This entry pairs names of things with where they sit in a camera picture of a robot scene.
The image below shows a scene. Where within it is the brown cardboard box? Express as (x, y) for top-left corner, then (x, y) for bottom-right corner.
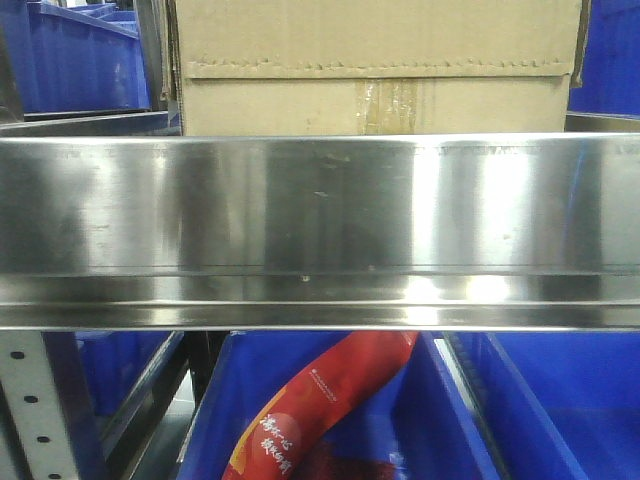
(164, 1), (591, 136)

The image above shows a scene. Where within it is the blue bin lower middle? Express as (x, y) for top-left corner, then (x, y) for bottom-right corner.
(175, 330), (506, 480)

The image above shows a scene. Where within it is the blue bin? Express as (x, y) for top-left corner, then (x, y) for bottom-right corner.
(452, 332), (639, 479)
(1, 1), (151, 114)
(175, 330), (506, 480)
(75, 330), (170, 416)
(569, 1), (639, 116)

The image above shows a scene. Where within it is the stainless steel shelf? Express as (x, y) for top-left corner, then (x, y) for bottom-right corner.
(1, 114), (639, 331)

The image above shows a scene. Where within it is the perforated grey shelf upright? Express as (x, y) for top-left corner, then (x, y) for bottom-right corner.
(1, 331), (79, 479)

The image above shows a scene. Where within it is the red printed package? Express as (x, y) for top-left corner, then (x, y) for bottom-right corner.
(222, 330), (418, 479)

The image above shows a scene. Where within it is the blue bin lower left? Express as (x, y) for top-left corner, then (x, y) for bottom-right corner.
(75, 330), (170, 416)

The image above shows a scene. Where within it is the blue bin lower right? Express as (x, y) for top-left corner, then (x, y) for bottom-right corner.
(452, 332), (639, 479)

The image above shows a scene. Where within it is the blue bin upper left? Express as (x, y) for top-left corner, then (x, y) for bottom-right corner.
(1, 1), (151, 114)

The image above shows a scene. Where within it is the blue bin upper right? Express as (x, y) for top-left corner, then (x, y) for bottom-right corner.
(569, 1), (639, 116)

